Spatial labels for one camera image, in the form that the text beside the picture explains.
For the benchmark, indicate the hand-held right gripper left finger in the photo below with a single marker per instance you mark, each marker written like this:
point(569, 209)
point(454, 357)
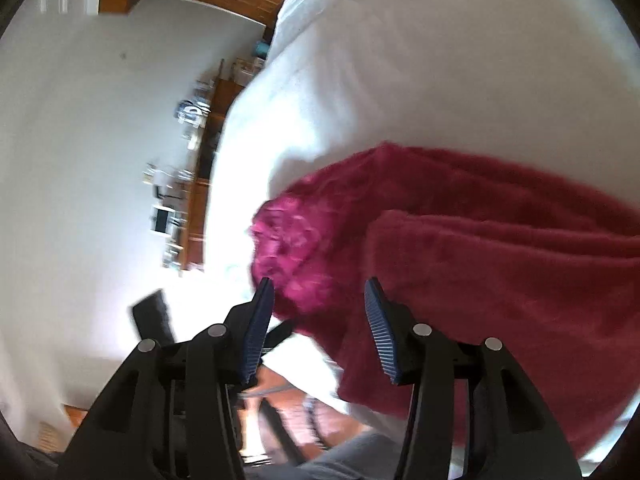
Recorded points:
point(256, 330)

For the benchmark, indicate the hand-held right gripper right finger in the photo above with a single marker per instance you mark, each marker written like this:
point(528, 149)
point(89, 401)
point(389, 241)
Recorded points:
point(382, 335)

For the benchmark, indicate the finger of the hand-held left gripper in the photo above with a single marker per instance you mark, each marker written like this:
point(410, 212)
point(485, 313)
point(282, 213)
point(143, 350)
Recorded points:
point(280, 334)

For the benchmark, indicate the pink fleece pants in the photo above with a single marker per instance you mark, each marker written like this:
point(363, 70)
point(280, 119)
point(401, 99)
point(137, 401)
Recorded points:
point(475, 260)

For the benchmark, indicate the cluttered wooden desk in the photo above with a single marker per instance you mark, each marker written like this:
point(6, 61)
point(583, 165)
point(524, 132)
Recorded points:
point(200, 205)

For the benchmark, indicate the person's leg in grey trousers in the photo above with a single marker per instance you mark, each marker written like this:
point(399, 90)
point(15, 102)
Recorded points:
point(350, 460)

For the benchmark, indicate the blue water jug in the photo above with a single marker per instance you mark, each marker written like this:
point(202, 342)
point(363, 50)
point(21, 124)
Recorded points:
point(187, 111)

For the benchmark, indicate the white bed duvet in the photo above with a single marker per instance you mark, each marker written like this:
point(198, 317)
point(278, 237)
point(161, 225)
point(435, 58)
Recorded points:
point(400, 60)

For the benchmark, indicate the teal cup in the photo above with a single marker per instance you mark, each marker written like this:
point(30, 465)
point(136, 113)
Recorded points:
point(261, 49)

